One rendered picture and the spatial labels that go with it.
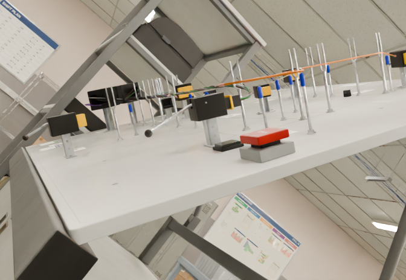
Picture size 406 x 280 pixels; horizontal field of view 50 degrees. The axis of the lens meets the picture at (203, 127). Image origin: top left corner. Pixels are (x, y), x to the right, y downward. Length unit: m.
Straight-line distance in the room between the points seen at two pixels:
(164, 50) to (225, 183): 1.40
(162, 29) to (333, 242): 8.45
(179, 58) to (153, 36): 0.15
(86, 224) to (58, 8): 8.19
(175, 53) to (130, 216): 1.47
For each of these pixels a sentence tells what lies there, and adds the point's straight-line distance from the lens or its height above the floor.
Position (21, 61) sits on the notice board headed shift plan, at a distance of 8.37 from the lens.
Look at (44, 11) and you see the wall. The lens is 8.61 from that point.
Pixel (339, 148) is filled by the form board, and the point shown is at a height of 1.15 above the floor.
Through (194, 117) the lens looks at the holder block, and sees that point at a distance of 0.76.
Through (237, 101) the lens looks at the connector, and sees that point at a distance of 0.79.
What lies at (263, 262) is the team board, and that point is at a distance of 9.22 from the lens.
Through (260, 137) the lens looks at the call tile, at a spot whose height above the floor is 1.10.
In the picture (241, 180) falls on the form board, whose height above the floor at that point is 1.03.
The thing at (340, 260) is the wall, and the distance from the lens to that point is 10.11.
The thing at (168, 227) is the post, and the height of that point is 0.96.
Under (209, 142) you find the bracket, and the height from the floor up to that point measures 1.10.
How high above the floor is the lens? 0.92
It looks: 14 degrees up
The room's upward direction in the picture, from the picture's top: 38 degrees clockwise
